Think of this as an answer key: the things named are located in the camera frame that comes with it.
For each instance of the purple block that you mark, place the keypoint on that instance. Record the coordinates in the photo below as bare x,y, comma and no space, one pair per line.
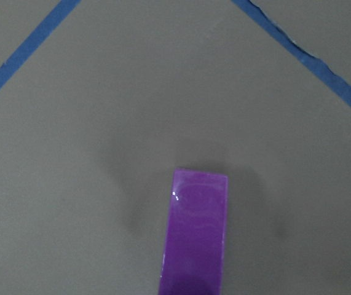
193,255

